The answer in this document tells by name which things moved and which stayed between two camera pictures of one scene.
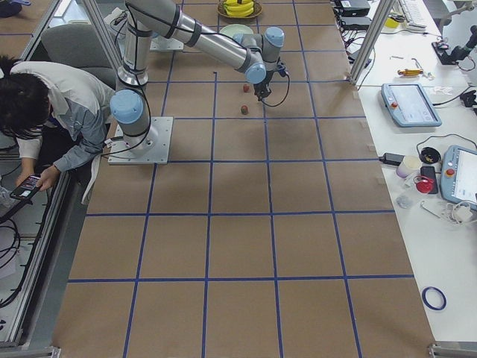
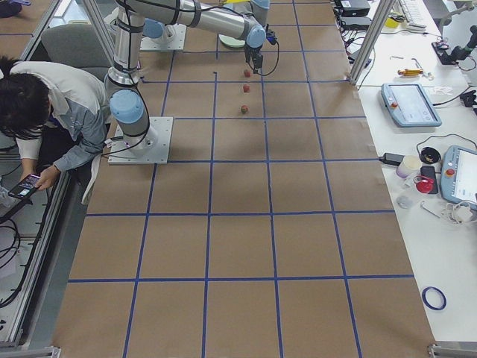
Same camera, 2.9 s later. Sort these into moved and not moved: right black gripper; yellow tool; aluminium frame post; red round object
Moved: right black gripper
Not moved: red round object; yellow tool; aluminium frame post
